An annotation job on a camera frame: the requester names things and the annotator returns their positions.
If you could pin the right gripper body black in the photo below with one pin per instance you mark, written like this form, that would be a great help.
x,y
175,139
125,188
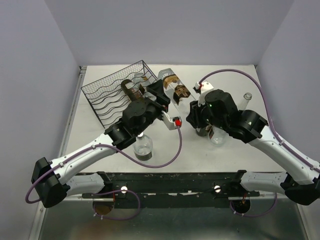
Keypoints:
x,y
208,119

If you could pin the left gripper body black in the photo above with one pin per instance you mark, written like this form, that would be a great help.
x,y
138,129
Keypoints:
x,y
153,112

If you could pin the clear square bottle black label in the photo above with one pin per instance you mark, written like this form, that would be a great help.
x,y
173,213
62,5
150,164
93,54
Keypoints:
x,y
141,82

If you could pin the olive green wine bottle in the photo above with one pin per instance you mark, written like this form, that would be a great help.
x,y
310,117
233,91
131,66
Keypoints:
x,y
133,89

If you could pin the square clear bottle dark cap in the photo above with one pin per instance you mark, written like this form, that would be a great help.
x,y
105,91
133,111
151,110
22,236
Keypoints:
x,y
175,89

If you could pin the black wire wine rack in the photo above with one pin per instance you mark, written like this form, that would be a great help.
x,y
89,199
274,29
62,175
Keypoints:
x,y
105,96

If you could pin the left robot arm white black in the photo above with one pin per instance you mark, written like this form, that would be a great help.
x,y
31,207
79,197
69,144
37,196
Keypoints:
x,y
50,177

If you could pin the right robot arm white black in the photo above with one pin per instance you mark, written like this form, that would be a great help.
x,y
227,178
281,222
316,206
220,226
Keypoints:
x,y
300,180

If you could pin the round clear flask bottle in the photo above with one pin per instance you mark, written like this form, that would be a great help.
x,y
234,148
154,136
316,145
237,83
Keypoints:
x,y
217,136

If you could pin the tall clear frosted bottle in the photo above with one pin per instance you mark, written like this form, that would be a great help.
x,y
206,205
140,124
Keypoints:
x,y
245,101

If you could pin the round clear bottle silver cap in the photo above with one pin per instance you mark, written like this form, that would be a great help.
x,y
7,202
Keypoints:
x,y
143,147

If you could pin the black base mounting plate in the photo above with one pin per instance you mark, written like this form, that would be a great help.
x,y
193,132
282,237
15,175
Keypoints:
x,y
171,190

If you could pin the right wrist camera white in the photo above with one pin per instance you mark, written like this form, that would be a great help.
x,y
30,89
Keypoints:
x,y
202,88

